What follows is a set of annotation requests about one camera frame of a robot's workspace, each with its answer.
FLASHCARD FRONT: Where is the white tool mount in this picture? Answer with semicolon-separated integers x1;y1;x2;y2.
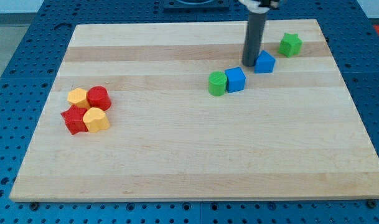
239;0;281;14

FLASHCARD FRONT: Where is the blue triangle block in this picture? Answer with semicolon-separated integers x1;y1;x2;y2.
255;50;276;73

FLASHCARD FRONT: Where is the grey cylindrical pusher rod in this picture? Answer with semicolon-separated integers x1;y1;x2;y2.
241;12;266;67

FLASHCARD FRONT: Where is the green star block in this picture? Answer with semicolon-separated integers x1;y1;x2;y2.
278;33;302;57

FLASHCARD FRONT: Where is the blue cube block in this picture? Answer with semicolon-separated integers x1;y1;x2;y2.
225;67;246;93

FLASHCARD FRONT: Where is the green cylinder block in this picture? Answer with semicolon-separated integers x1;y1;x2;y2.
208;71;227;96

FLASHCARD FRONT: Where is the wooden board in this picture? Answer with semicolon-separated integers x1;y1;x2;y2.
9;19;379;202

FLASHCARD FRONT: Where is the red cylinder block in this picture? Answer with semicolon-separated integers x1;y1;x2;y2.
87;86;111;111

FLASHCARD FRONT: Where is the yellow heart block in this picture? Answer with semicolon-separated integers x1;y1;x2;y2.
83;107;110;133

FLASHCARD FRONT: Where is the yellow hexagon block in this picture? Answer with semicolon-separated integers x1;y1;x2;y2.
67;88;90;109

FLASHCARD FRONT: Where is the red star block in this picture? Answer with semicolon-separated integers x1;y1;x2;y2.
61;105;88;135

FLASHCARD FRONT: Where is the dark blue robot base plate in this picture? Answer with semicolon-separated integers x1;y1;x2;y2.
162;0;231;11

